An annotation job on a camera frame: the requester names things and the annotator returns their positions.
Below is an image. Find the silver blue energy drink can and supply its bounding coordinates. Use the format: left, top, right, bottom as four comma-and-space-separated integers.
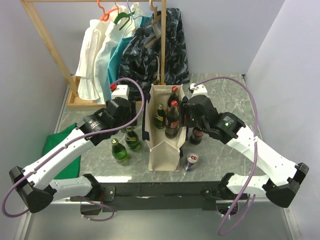
184, 152, 199, 172

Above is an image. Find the dark cola bottle red cap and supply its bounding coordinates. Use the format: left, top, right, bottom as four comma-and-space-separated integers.
166, 86, 180, 112

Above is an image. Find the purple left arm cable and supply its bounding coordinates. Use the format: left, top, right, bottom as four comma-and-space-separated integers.
1, 77, 146, 222

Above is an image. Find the green cloth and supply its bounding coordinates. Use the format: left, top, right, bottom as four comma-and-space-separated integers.
42, 122, 82, 180

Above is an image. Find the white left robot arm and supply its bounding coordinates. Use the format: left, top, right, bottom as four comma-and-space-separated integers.
9, 97, 137, 213

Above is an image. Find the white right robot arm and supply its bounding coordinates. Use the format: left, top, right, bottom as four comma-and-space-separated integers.
179, 95, 309, 208

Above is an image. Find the white ruffled shirt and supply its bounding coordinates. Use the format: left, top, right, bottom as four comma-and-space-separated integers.
75, 19, 109, 101

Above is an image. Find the blue wire hanger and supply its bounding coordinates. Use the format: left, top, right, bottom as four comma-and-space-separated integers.
122, 2, 145, 38

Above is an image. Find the pale white blouse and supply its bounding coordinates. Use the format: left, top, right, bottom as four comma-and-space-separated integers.
93, 6, 129, 104

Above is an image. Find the wooden clothes rack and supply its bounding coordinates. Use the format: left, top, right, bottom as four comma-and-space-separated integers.
20, 0, 167, 111

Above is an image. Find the beige canvas tote bag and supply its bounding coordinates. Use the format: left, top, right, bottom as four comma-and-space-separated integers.
142, 85, 187, 172

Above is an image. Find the aluminium rail frame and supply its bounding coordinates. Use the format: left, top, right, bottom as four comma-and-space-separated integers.
16, 198, 302, 240

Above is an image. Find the green bottle front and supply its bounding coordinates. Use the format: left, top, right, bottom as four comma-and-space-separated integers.
111, 138, 128, 163

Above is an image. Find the orange hanger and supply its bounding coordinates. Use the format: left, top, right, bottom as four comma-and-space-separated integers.
96, 0, 119, 22

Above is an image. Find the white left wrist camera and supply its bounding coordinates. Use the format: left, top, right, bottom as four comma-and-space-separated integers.
110, 83, 130, 100

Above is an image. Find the cola bottle front red cap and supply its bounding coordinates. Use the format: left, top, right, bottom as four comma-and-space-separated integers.
165, 100, 180, 139

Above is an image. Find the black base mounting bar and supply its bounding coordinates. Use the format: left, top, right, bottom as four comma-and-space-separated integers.
70, 181, 237, 222

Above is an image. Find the green hanger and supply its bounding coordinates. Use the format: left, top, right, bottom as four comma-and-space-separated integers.
113, 12, 131, 30

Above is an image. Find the dark patterned shirt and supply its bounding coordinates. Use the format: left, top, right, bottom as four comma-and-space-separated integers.
118, 8, 190, 93

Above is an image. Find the teal shirt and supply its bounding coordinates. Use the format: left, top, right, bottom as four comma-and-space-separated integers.
104, 16, 151, 101

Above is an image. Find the cola bottle middle red cap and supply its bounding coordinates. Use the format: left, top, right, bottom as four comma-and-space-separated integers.
189, 127, 204, 145

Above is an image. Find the wooden hanger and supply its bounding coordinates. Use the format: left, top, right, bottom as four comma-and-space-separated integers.
144, 0, 162, 48

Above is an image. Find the green glass bottle yellow label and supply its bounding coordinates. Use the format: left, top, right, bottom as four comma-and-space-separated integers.
153, 103, 166, 130

